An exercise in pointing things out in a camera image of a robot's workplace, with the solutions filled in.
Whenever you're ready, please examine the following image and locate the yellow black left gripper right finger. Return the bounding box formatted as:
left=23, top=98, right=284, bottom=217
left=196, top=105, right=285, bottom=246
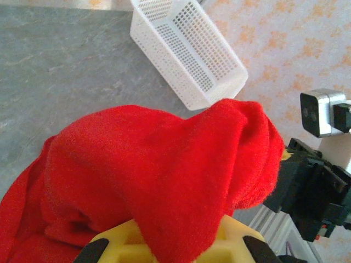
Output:
left=196, top=215, right=282, bottom=263

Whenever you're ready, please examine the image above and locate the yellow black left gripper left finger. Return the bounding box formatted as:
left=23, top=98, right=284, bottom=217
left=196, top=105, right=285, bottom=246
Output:
left=76, top=219, right=154, bottom=263

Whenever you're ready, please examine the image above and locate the red t-shirt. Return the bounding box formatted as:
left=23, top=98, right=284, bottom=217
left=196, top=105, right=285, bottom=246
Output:
left=0, top=98, right=286, bottom=263

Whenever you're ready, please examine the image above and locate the white plastic mesh basket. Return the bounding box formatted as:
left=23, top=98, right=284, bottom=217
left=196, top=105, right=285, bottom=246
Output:
left=129, top=0, right=249, bottom=111

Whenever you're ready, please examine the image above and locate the aluminium table edge rail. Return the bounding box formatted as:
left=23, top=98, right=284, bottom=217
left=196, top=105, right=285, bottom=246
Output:
left=248, top=205, right=324, bottom=263

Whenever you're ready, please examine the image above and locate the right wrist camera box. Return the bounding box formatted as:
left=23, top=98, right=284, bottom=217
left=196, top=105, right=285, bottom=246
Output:
left=299, top=88, right=351, bottom=139

